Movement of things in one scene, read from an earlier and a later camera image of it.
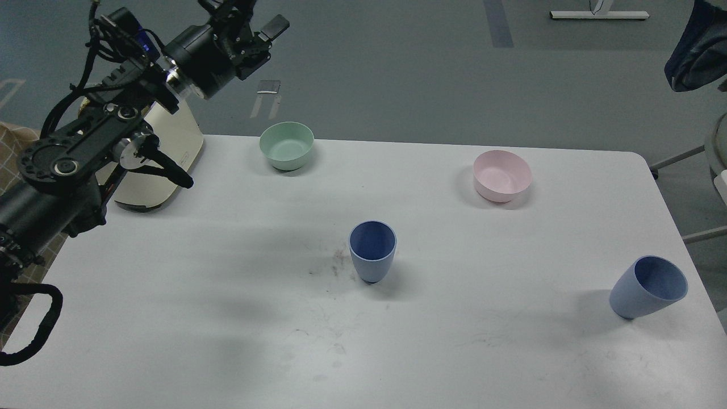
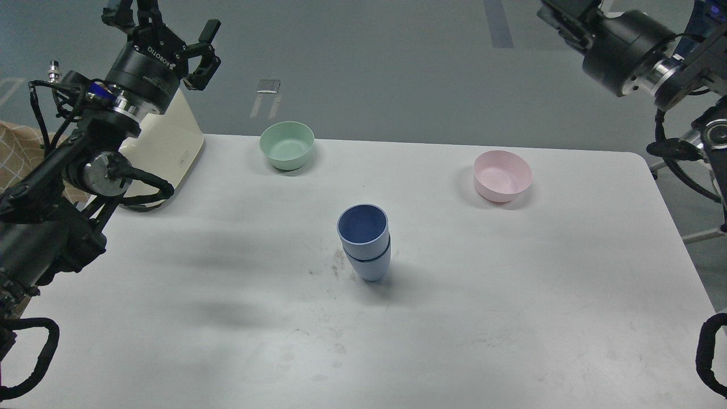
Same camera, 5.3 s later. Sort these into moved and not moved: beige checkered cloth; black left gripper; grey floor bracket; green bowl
Moved: black left gripper
Not moved: grey floor bracket; beige checkered cloth; green bowl
